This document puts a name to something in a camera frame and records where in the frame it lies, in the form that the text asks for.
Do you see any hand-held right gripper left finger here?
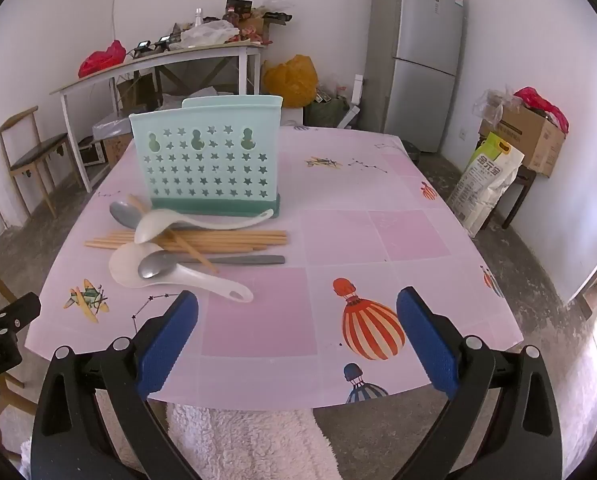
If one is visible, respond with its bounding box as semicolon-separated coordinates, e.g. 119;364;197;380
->
30;290;214;480

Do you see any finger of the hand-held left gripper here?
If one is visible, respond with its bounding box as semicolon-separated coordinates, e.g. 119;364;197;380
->
0;292;42;344

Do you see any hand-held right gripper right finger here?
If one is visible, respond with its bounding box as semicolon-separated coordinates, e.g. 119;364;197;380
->
396;286;565;480

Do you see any grey metal spoon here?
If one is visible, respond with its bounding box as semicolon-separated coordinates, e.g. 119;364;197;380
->
137;252;286;280
109;201;145;229

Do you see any bundle of wooden chopsticks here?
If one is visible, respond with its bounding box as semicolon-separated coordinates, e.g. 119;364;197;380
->
84;194;289;273

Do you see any teal star-cut utensil holder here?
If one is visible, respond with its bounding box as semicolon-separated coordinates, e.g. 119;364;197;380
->
128;94;284;220

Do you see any white fleece garment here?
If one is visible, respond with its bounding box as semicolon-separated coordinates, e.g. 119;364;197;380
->
166;402;344;480

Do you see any pink printed tablecloth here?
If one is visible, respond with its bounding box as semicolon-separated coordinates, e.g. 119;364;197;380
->
25;125;525;408

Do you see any white and green rice sack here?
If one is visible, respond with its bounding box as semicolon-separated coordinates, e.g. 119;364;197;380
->
448;131;525;238

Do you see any dark wooden stool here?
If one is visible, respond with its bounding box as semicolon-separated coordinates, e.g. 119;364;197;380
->
501;164;537;231

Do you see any small cardboard box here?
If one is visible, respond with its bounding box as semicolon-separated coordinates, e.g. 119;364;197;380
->
103;132;135;166

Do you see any grey wrapped pack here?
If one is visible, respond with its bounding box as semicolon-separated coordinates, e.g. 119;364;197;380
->
92;114;135;142

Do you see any large open cardboard box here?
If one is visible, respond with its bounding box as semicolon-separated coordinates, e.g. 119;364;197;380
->
478;105;566;178

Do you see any crumpled clear plastic wrap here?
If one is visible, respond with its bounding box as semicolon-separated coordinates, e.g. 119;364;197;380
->
473;87;516;121

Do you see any dark green bag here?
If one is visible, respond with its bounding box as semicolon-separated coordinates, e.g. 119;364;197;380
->
303;96;351;128

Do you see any red plastic bag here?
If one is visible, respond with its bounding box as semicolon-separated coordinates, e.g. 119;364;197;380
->
78;40;128;78
513;86;569;133

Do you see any silver refrigerator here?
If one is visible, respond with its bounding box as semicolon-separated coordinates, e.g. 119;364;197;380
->
361;0;466;153

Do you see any long white side table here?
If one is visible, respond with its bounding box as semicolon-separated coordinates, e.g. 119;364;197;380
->
50;42;269;193

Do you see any yellow plastic bag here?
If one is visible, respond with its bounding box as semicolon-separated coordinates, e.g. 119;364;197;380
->
262;55;319;108

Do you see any white plastic bag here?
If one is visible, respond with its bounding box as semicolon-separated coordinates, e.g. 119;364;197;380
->
182;20;240;48

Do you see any dark brown box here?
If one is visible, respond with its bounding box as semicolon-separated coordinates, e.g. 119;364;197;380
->
225;0;255;23

